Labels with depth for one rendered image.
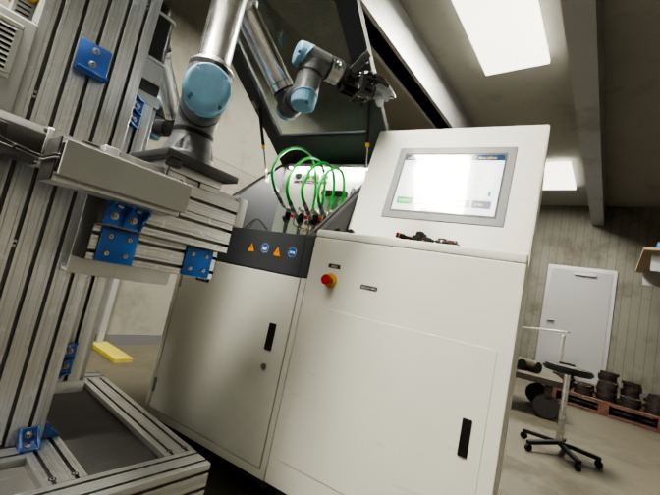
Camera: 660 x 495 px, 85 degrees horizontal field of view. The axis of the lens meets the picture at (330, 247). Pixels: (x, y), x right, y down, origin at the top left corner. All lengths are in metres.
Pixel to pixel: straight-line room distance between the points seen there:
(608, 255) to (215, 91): 8.40
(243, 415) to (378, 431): 0.54
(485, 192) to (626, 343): 7.40
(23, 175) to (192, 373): 0.96
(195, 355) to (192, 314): 0.17
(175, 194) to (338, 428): 0.87
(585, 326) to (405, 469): 7.63
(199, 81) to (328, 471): 1.20
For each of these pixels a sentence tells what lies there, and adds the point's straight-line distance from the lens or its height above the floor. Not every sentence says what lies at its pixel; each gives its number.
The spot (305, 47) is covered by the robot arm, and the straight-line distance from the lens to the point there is 1.20.
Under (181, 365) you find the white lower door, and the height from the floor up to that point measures 0.32.
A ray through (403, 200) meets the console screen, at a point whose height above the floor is 1.19.
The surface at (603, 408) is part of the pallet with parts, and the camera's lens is 5.34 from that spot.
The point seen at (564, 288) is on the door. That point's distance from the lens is 8.76.
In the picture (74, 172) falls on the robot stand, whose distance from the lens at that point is 0.86.
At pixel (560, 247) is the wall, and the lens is 8.95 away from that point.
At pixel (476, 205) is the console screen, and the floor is 1.18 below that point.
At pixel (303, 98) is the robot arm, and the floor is 1.29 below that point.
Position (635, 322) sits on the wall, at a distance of 8.75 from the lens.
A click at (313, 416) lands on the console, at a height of 0.34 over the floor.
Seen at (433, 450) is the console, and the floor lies 0.39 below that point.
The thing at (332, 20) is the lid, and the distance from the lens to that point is 1.72.
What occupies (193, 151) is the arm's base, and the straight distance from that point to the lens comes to 1.10.
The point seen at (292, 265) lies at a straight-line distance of 1.39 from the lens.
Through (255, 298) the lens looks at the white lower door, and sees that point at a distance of 1.47.
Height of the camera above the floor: 0.78
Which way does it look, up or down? 6 degrees up
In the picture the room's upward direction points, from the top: 12 degrees clockwise
